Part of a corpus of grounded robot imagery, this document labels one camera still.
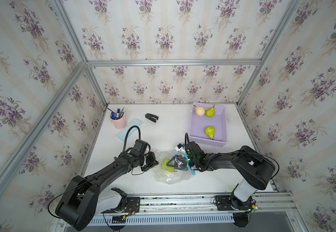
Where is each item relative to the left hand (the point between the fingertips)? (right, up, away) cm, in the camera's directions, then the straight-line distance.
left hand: (160, 163), depth 82 cm
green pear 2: (+33, +17, +15) cm, 40 cm away
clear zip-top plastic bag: (+2, -4, -5) cm, 7 cm away
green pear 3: (+4, -3, -2) cm, 5 cm away
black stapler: (-11, +27, +28) cm, 41 cm away
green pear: (+37, +31, +26) cm, 54 cm away
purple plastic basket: (+35, +21, +25) cm, 48 cm away
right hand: (+7, -2, 0) cm, 7 cm away
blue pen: (-32, +30, +19) cm, 47 cm away
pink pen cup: (-30, +22, +18) cm, 42 cm away
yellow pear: (+28, +31, +26) cm, 50 cm away
